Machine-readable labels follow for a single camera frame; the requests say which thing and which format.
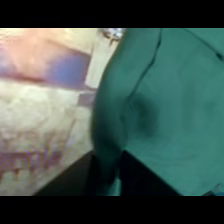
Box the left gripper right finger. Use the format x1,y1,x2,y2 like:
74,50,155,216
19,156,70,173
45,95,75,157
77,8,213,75
119,149,183,197

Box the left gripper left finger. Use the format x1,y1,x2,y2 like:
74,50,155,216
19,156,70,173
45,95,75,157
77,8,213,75
34,149,101,197

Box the green garment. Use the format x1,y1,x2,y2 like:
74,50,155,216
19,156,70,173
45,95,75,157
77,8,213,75
90,28,224,197

